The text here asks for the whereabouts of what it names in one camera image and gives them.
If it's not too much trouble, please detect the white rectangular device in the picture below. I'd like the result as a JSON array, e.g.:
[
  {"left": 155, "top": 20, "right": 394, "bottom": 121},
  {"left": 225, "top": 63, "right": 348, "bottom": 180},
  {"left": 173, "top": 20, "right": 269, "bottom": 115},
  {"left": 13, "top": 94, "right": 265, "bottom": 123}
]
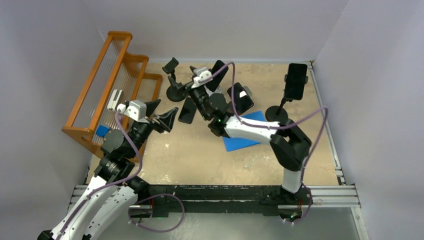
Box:
[{"left": 106, "top": 89, "right": 124, "bottom": 112}]

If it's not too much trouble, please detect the blue small block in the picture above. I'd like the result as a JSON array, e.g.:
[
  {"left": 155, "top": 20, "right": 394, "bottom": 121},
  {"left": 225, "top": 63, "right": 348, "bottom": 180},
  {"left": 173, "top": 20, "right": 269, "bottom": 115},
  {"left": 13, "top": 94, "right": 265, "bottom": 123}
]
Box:
[{"left": 95, "top": 125, "right": 110, "bottom": 138}]

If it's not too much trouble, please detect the tall black phone stand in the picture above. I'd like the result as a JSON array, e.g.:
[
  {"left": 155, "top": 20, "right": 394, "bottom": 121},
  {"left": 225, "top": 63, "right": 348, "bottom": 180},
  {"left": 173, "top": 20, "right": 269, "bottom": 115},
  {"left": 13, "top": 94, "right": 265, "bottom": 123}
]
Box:
[{"left": 265, "top": 89, "right": 296, "bottom": 123}]

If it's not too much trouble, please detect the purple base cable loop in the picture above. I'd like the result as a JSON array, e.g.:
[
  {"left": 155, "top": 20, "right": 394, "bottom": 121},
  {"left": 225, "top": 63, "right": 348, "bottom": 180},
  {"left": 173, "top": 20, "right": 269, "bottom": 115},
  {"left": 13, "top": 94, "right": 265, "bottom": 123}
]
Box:
[{"left": 127, "top": 191, "right": 186, "bottom": 233}]

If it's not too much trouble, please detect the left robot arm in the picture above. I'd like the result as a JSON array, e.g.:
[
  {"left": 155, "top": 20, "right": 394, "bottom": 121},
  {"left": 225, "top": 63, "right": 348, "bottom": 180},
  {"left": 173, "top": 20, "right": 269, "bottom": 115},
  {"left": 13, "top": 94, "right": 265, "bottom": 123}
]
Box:
[{"left": 37, "top": 99, "right": 179, "bottom": 240}]

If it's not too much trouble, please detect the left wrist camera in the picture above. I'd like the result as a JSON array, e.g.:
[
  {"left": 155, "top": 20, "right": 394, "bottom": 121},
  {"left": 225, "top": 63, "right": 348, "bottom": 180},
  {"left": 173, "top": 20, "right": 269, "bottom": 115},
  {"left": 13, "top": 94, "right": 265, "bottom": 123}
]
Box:
[{"left": 116, "top": 100, "right": 147, "bottom": 123}]

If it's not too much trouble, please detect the black round-base phone stand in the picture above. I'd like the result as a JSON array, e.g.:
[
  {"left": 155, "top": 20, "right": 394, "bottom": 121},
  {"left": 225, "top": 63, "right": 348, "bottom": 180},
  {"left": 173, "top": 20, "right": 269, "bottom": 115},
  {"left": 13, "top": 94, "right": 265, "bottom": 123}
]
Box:
[{"left": 162, "top": 57, "right": 188, "bottom": 102}]

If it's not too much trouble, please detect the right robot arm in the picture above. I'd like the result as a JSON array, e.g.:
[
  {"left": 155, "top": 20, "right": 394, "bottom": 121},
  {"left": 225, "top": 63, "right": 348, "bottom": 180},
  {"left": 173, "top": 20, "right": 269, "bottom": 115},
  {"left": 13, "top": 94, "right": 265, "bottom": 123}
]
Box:
[{"left": 162, "top": 64, "right": 312, "bottom": 204}]

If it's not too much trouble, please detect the black smartphone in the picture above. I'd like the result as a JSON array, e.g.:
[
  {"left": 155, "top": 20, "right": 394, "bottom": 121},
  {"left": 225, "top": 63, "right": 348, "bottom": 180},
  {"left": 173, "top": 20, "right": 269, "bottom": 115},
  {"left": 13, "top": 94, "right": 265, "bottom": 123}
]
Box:
[{"left": 178, "top": 97, "right": 197, "bottom": 124}]

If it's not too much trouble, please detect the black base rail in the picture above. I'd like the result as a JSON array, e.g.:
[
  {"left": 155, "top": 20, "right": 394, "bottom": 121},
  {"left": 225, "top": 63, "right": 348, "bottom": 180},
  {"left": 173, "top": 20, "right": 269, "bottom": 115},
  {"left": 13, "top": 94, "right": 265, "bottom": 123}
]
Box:
[{"left": 69, "top": 184, "right": 361, "bottom": 226}]

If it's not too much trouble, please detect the orange wooden rack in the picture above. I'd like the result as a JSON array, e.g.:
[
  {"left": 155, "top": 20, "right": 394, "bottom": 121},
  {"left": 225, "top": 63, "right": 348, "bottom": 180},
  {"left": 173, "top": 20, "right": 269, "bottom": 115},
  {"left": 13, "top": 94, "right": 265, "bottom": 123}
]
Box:
[{"left": 62, "top": 31, "right": 163, "bottom": 158}]

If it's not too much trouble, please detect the black phone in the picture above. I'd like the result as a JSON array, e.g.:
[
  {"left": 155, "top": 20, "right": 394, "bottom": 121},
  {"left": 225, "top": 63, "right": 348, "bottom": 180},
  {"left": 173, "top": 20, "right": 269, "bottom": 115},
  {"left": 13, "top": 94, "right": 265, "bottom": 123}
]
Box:
[
  {"left": 205, "top": 60, "right": 229, "bottom": 92},
  {"left": 284, "top": 63, "right": 308, "bottom": 101},
  {"left": 227, "top": 82, "right": 255, "bottom": 115}
]

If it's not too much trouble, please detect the black phone on tall stand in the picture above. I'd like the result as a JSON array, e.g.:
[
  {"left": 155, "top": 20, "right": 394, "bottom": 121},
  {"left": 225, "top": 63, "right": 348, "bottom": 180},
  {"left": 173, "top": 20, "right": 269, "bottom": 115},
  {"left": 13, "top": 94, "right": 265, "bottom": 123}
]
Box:
[{"left": 284, "top": 63, "right": 308, "bottom": 101}]

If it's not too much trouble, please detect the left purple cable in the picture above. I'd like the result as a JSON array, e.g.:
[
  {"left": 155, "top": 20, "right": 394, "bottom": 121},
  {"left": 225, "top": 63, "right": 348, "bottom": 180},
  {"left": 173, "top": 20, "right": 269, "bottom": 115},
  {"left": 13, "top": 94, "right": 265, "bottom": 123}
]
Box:
[{"left": 54, "top": 110, "right": 144, "bottom": 240}]

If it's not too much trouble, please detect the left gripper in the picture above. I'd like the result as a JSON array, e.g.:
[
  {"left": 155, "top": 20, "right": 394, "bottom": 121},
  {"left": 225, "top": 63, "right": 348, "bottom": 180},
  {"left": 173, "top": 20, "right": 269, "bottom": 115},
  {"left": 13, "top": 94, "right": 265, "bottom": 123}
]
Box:
[{"left": 126, "top": 98, "right": 177, "bottom": 158}]

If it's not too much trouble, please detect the blue mat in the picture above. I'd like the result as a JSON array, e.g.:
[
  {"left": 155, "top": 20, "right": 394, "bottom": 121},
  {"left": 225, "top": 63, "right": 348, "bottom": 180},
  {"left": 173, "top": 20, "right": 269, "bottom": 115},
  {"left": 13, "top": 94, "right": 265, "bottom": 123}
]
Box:
[{"left": 222, "top": 111, "right": 266, "bottom": 152}]

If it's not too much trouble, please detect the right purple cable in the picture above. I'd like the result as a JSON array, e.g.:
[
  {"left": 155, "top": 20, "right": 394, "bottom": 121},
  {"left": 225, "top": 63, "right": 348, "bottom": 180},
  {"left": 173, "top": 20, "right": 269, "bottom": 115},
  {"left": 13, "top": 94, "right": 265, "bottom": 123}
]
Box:
[{"left": 202, "top": 61, "right": 329, "bottom": 226}]

